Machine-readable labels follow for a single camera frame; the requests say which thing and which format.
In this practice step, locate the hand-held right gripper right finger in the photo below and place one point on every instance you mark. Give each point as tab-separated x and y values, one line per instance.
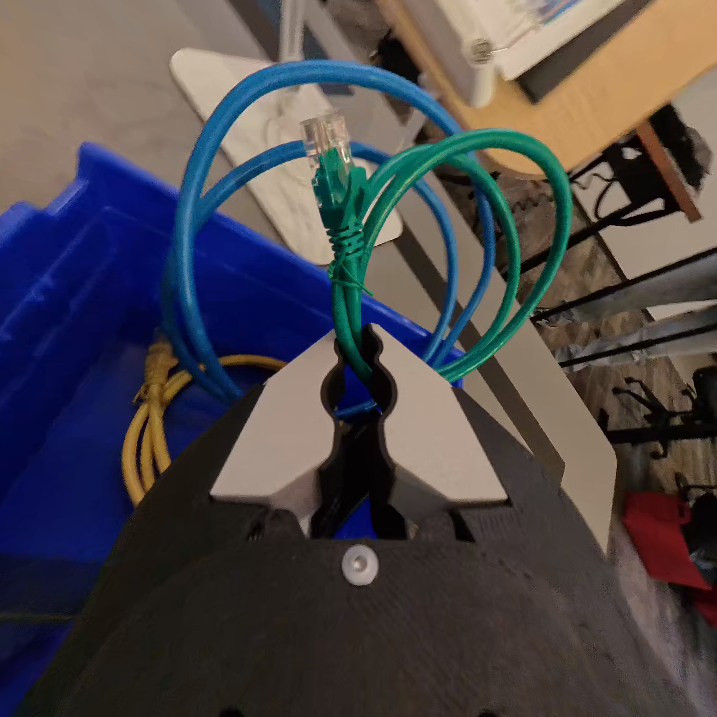
442	437

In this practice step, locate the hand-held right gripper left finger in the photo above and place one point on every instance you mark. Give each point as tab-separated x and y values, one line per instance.
274	437

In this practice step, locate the blue plastic bin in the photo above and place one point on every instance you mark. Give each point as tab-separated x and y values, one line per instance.
84	336

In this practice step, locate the red bag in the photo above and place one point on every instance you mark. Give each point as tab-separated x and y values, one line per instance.
655	538

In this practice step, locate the white stand base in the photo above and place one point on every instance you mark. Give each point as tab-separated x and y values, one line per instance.
246	112

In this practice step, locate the wooden display board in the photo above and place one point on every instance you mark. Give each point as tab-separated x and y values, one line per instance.
588	112

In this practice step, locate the printed instruction sheet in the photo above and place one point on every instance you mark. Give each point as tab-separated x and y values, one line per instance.
560	39

